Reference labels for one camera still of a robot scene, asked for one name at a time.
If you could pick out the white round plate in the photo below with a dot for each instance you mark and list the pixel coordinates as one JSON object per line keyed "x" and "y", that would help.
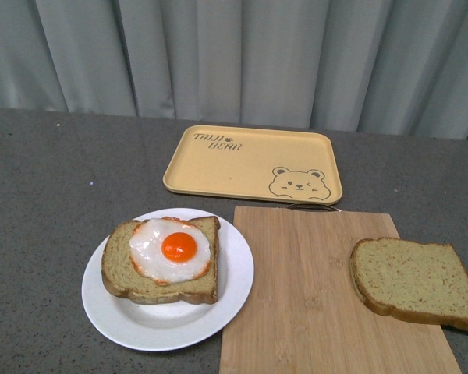
{"x": 170, "y": 326}

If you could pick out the grey pleated curtain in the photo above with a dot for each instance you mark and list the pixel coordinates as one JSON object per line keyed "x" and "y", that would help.
{"x": 392, "y": 67}

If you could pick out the bread slice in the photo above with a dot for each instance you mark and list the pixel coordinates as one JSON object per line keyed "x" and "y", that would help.
{"x": 121, "y": 279}
{"x": 411, "y": 281}

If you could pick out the yellow bear serving tray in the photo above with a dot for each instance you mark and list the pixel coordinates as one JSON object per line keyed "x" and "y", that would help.
{"x": 260, "y": 164}

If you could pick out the bamboo cutting board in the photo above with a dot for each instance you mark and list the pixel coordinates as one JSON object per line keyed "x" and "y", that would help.
{"x": 303, "y": 315}

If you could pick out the fake fried egg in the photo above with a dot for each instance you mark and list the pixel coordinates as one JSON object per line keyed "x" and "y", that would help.
{"x": 169, "y": 251}

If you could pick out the metal cutting board handle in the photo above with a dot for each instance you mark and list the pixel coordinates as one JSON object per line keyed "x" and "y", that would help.
{"x": 313, "y": 206}

